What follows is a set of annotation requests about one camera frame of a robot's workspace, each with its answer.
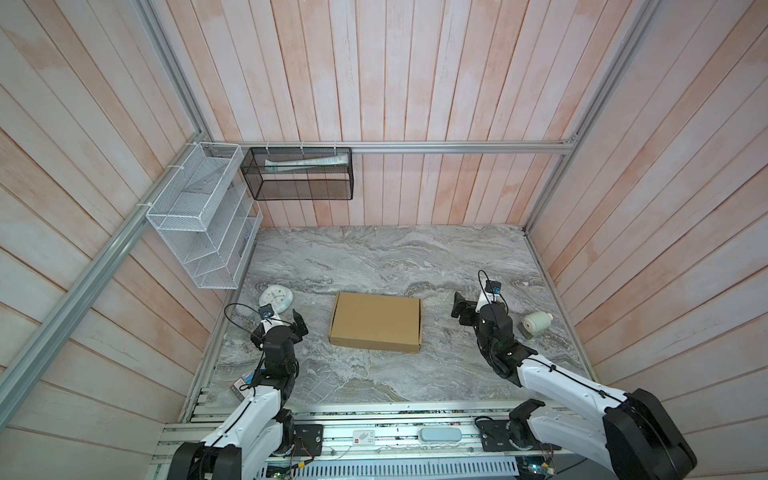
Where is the brown cardboard box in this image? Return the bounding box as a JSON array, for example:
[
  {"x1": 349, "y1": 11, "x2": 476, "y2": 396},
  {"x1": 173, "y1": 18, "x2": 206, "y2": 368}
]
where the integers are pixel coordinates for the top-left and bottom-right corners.
[{"x1": 329, "y1": 292, "x2": 423, "y2": 353}]

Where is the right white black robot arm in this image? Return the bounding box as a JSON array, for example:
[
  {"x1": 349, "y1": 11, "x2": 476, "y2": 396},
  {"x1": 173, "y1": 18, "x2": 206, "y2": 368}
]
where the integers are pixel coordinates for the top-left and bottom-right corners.
[{"x1": 451, "y1": 287, "x2": 698, "y2": 479}]

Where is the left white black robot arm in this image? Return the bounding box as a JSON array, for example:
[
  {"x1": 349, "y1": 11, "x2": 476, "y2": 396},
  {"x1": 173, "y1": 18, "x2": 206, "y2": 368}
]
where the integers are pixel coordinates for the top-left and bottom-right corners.
[{"x1": 168, "y1": 304, "x2": 308, "y2": 479}]

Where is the small white label box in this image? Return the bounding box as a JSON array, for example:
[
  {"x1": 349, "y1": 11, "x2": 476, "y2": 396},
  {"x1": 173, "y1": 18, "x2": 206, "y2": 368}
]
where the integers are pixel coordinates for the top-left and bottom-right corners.
[{"x1": 352, "y1": 429, "x2": 376, "y2": 446}]

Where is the paper sheet in black basket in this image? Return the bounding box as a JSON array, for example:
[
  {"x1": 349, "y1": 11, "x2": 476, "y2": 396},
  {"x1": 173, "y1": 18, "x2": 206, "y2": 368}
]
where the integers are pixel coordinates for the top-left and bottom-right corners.
[{"x1": 263, "y1": 154, "x2": 350, "y2": 174}]

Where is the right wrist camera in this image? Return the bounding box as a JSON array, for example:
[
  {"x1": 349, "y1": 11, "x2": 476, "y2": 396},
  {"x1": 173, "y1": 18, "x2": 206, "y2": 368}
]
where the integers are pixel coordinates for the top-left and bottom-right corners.
[{"x1": 475, "y1": 278, "x2": 505, "y2": 313}]

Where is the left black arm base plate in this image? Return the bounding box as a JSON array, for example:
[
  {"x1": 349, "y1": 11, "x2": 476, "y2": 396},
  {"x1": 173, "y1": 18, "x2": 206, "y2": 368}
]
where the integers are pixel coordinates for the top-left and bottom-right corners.
[{"x1": 274, "y1": 424, "x2": 324, "y2": 457}]

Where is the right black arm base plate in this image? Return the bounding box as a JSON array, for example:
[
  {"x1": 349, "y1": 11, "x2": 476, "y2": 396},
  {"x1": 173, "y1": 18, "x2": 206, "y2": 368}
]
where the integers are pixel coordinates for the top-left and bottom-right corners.
[{"x1": 473, "y1": 416, "x2": 561, "y2": 452}]

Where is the grey oval device on rail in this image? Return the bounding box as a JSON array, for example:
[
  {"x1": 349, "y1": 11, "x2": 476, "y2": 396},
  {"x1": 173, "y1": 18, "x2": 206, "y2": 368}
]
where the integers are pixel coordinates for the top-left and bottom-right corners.
[{"x1": 418, "y1": 426, "x2": 463, "y2": 443}]

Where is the aluminium mounting rail frame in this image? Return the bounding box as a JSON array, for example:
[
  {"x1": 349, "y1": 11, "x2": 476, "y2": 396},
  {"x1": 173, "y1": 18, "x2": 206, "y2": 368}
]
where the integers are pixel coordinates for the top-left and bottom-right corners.
[{"x1": 149, "y1": 400, "x2": 652, "y2": 480}]

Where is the white wire mesh shelf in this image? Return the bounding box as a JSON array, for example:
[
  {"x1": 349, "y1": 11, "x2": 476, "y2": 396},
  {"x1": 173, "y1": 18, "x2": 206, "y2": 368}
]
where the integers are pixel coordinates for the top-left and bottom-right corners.
[{"x1": 147, "y1": 142, "x2": 263, "y2": 290}]

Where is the black wire mesh basket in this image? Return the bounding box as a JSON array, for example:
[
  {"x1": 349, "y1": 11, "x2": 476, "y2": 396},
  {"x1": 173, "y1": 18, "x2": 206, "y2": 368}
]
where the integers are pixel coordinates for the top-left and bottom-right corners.
[{"x1": 240, "y1": 146, "x2": 355, "y2": 201}]

